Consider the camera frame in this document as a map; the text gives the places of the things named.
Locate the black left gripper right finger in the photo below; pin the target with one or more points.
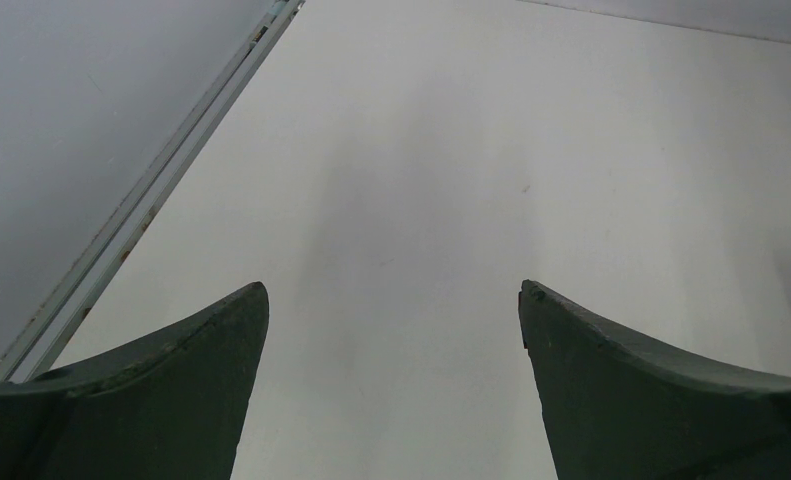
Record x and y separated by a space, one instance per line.
619 404

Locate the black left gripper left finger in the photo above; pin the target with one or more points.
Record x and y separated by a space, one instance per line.
168 405

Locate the aluminium frame profile left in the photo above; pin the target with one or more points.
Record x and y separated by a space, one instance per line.
104 106

